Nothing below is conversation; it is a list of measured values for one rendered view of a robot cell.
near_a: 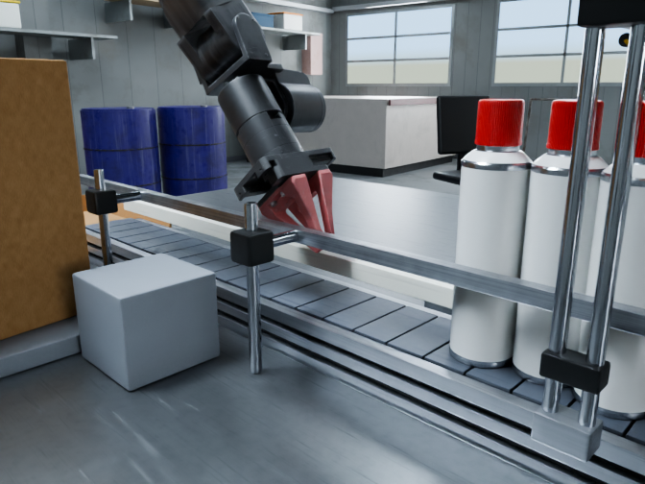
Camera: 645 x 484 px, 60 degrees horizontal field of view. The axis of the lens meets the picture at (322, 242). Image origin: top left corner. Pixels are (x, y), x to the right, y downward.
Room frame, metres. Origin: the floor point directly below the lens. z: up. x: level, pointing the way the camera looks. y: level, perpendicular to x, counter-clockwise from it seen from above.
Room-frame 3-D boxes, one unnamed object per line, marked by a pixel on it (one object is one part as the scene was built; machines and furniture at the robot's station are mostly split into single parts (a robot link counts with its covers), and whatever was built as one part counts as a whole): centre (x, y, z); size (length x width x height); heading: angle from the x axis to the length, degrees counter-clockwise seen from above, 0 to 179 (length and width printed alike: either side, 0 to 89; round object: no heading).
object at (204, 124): (5.00, 1.44, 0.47); 1.24 x 0.76 x 0.94; 142
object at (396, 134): (8.61, -0.46, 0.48); 2.55 x 2.06 x 0.96; 52
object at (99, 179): (0.72, 0.26, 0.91); 0.07 x 0.03 x 0.17; 136
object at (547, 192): (0.40, -0.17, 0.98); 0.05 x 0.05 x 0.20
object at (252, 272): (0.51, 0.05, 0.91); 0.07 x 0.03 x 0.17; 136
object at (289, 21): (9.11, 0.56, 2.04); 0.44 x 0.37 x 0.24; 142
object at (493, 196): (0.43, -0.13, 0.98); 0.05 x 0.05 x 0.20
